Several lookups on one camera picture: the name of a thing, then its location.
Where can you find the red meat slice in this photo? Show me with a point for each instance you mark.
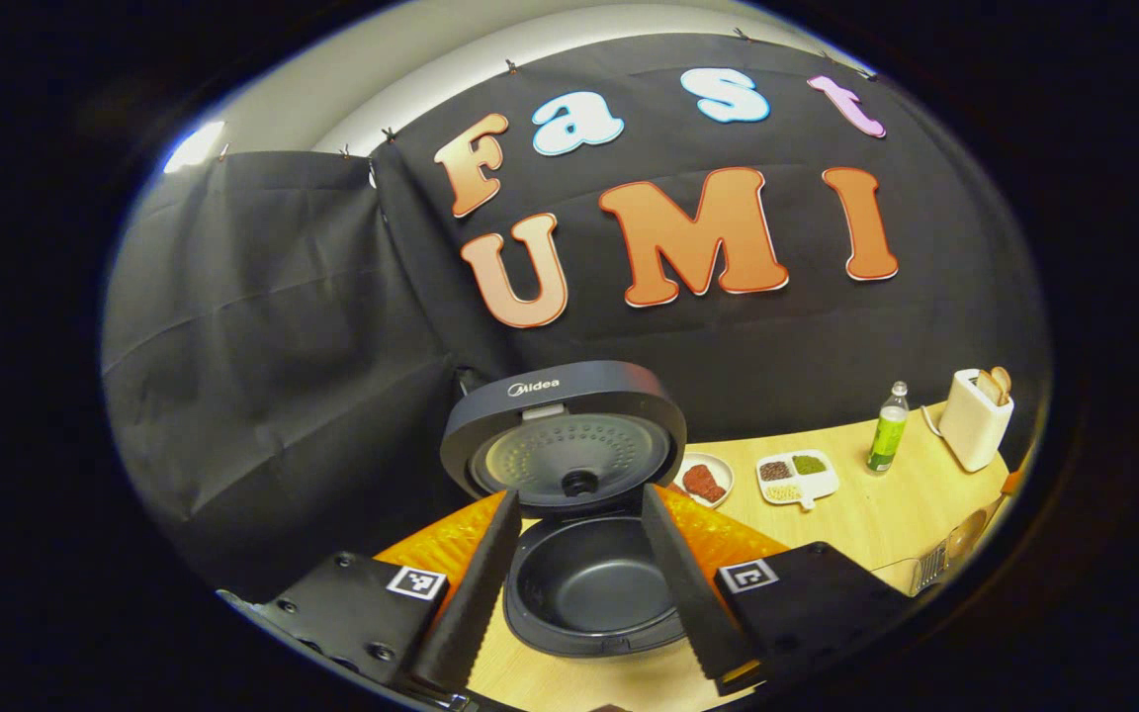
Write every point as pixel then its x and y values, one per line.
pixel 714 490
pixel 696 479

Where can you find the green label plastic bottle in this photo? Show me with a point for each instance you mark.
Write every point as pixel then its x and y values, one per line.
pixel 888 435

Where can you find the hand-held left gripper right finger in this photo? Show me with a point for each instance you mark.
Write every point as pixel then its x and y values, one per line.
pixel 693 613

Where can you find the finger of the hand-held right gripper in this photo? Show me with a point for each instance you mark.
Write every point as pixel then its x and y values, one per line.
pixel 1012 484

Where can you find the white divided bean dish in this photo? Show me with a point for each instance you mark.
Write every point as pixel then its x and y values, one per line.
pixel 797 477

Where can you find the black rice cooker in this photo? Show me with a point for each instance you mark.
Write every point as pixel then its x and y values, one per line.
pixel 579 593

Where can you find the white round plate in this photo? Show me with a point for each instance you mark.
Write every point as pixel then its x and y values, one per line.
pixel 718 465

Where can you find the toasted bread slice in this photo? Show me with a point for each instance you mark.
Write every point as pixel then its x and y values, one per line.
pixel 1003 381
pixel 987 388

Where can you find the wooden spoon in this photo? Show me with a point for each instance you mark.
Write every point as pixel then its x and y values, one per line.
pixel 967 534

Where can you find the black backdrop cloth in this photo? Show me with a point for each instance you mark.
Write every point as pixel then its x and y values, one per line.
pixel 283 376

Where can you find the white toaster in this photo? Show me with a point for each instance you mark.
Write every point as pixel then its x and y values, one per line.
pixel 970 425

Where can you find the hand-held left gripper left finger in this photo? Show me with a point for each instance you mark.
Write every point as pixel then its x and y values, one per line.
pixel 476 613

